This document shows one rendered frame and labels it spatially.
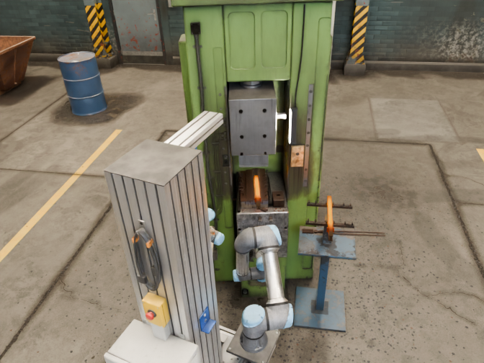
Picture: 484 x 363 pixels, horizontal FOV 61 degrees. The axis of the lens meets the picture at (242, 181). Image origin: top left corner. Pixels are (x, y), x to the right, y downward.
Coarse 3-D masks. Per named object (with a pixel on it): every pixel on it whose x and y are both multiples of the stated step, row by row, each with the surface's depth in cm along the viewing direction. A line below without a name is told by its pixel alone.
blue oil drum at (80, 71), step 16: (64, 64) 632; (80, 64) 633; (96, 64) 658; (64, 80) 653; (80, 80) 644; (96, 80) 661; (80, 96) 658; (96, 96) 668; (80, 112) 674; (96, 112) 680
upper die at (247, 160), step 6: (240, 156) 279; (246, 156) 279; (252, 156) 279; (258, 156) 279; (264, 156) 279; (240, 162) 281; (246, 162) 281; (252, 162) 281; (258, 162) 282; (264, 162) 282
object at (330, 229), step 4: (328, 196) 296; (328, 200) 292; (328, 204) 288; (328, 208) 284; (328, 212) 280; (328, 216) 277; (332, 216) 277; (328, 220) 273; (332, 220) 273; (328, 224) 270; (332, 224) 270; (328, 228) 265; (332, 228) 265; (328, 232) 268; (332, 232) 262; (328, 236) 264; (332, 236) 259; (328, 240) 262; (332, 240) 262
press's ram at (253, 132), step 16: (240, 96) 261; (256, 96) 260; (272, 96) 259; (240, 112) 261; (256, 112) 261; (272, 112) 261; (240, 128) 267; (256, 128) 267; (272, 128) 268; (240, 144) 274; (256, 144) 274; (272, 144) 274
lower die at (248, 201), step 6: (246, 174) 328; (252, 174) 328; (258, 174) 325; (246, 180) 321; (252, 180) 321; (264, 180) 320; (246, 186) 314; (252, 186) 314; (264, 186) 313; (246, 192) 307; (252, 192) 307; (246, 198) 303; (252, 198) 301; (264, 198) 300; (246, 204) 301; (252, 204) 301; (264, 204) 301
